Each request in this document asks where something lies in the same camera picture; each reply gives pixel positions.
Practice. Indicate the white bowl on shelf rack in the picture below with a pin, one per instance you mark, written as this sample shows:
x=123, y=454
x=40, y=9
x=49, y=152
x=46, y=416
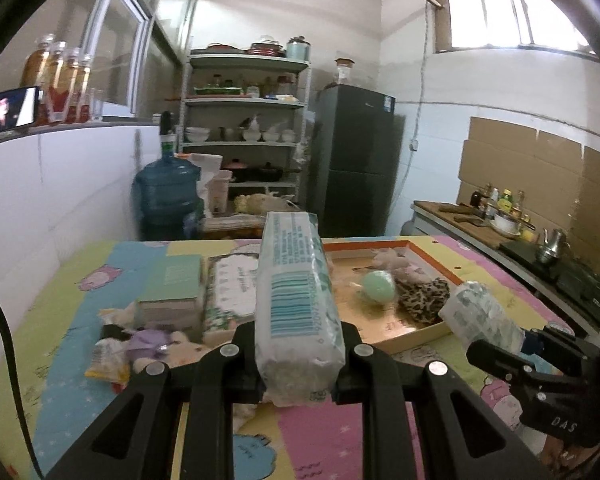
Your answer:
x=197, y=135

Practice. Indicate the red cooking pot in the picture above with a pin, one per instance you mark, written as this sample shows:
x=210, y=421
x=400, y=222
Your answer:
x=267, y=47

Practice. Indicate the teal canister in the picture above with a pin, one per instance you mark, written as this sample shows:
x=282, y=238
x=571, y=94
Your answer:
x=298, y=49

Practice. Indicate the kitchen counter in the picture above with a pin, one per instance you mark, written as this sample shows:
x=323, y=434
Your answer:
x=480, y=250

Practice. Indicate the black cooking pot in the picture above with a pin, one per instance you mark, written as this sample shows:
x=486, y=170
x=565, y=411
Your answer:
x=272, y=172

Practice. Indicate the wall socket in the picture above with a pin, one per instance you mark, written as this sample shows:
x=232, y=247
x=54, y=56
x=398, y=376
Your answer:
x=415, y=144

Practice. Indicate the beige plush toy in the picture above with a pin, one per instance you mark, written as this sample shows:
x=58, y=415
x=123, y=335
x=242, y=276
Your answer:
x=182, y=352

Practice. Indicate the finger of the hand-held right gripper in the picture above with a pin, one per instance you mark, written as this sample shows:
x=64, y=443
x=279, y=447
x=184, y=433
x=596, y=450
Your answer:
x=550, y=342
x=497, y=357

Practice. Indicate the clear plastic bag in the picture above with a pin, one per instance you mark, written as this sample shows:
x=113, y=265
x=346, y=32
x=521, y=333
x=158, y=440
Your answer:
x=267, y=204

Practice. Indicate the high wall window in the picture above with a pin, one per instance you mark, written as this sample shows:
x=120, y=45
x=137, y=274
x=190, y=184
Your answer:
x=505, y=10

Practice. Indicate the cream floral cloth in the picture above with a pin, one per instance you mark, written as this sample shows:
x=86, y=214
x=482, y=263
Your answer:
x=395, y=265

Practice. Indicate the white metal shelf rack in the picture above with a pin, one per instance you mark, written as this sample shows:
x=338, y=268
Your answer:
x=245, y=102

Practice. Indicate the orange-rimmed cardboard box tray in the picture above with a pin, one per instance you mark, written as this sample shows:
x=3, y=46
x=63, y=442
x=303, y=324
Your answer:
x=380, y=327

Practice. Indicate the brown clay pot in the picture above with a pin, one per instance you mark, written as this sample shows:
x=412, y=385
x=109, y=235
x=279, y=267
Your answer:
x=235, y=171

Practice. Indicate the cream crumpled bag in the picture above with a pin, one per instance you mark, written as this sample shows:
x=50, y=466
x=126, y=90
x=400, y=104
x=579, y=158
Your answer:
x=119, y=316

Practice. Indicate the smartphone with lit screen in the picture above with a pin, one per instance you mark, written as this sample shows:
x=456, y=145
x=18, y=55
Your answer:
x=10, y=110

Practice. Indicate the yellow white snack packet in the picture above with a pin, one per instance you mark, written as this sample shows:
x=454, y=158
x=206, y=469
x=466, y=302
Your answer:
x=110, y=365

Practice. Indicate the pastel striped cartoon blanket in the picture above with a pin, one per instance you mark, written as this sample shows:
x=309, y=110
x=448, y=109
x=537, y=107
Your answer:
x=55, y=320

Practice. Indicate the white green tissue pack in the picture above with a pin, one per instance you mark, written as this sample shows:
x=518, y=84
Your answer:
x=295, y=300
x=475, y=310

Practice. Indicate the dark grey refrigerator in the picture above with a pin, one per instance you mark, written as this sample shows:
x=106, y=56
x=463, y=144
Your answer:
x=355, y=160

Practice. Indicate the white plastic pitcher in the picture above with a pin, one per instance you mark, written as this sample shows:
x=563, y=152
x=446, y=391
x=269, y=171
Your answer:
x=220, y=192

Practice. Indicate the mint green box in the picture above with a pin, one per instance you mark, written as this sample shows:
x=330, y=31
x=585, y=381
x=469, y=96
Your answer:
x=175, y=280

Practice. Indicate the cardboard wall sheet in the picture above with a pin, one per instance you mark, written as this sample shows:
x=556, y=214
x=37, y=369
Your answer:
x=530, y=175

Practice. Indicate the glass jar with brown lid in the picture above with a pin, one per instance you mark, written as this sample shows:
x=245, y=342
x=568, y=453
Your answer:
x=344, y=72

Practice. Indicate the blue water jug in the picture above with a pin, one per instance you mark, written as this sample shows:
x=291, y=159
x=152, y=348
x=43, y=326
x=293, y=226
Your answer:
x=167, y=195

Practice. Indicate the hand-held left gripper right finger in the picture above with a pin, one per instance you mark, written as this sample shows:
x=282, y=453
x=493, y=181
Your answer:
x=350, y=375

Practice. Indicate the green yellow condiment bottle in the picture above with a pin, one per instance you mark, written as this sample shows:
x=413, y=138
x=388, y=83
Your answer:
x=505, y=202

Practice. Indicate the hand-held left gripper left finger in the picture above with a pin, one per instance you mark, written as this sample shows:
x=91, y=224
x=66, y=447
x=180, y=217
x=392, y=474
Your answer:
x=245, y=360

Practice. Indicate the sliding glass window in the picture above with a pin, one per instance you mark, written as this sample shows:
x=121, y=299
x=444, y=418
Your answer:
x=130, y=5

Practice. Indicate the cleaver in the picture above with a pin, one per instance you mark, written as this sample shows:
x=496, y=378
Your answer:
x=467, y=219

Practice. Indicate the black water jug pump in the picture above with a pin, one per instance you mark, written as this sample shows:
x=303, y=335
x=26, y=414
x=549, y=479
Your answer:
x=166, y=132

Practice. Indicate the clear drinking glass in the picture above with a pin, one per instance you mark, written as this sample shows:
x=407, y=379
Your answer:
x=97, y=105

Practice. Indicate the wooden cutting board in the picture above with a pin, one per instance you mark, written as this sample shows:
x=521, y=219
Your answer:
x=435, y=212

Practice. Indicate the steel kettle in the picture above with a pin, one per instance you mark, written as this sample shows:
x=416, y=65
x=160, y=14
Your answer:
x=550, y=247

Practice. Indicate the floral print tissue pack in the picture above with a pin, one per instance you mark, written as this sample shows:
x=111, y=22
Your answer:
x=230, y=290

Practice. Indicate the black induction cooker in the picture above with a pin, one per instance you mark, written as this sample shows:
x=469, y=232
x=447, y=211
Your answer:
x=522, y=255

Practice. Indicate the dark sauce bottle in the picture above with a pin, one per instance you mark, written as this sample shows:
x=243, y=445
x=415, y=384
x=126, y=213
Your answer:
x=476, y=201

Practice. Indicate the mint green soft ball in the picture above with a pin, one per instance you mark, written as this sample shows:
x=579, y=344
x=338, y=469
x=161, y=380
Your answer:
x=378, y=287

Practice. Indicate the leopard print cloth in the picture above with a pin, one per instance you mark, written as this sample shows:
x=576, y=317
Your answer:
x=425, y=302

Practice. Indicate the purple fabric item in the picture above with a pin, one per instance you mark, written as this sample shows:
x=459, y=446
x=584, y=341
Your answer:
x=150, y=342

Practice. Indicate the flat dark pan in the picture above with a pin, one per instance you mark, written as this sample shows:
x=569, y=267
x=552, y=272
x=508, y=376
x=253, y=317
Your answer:
x=225, y=48

